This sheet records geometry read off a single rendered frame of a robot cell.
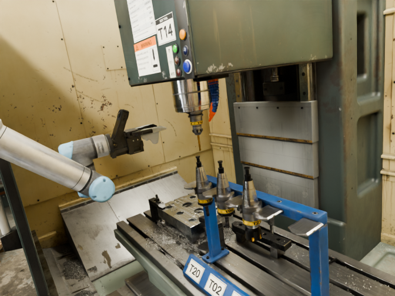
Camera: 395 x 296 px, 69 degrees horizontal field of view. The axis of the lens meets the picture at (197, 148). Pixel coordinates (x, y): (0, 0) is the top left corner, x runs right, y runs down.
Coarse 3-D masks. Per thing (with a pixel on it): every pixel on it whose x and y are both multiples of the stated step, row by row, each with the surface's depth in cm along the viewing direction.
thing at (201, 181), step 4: (196, 168) 94; (200, 168) 93; (196, 172) 94; (200, 172) 94; (204, 172) 94; (196, 176) 95; (200, 176) 94; (204, 176) 94; (196, 180) 95; (200, 180) 94; (204, 180) 94; (196, 184) 95; (200, 184) 94; (204, 184) 94; (208, 184) 95
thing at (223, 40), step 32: (160, 0) 79; (192, 0) 71; (224, 0) 77; (256, 0) 83; (288, 0) 91; (320, 0) 101; (128, 32) 99; (192, 32) 72; (224, 32) 78; (256, 32) 85; (288, 32) 93; (320, 32) 103; (128, 64) 106; (160, 64) 87; (224, 64) 79; (256, 64) 86; (288, 64) 95
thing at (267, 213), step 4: (260, 208) 77; (264, 208) 76; (268, 208) 76; (272, 208) 76; (276, 208) 75; (256, 212) 75; (260, 212) 74; (264, 212) 74; (268, 212) 74; (272, 212) 74; (276, 212) 73; (280, 212) 74; (256, 216) 73; (260, 216) 73; (264, 216) 72; (268, 216) 72; (272, 216) 72
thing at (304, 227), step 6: (300, 222) 67; (306, 222) 67; (312, 222) 67; (318, 222) 66; (288, 228) 66; (294, 228) 65; (300, 228) 65; (306, 228) 64; (312, 228) 64; (318, 228) 64; (294, 234) 64; (300, 234) 63; (306, 234) 62
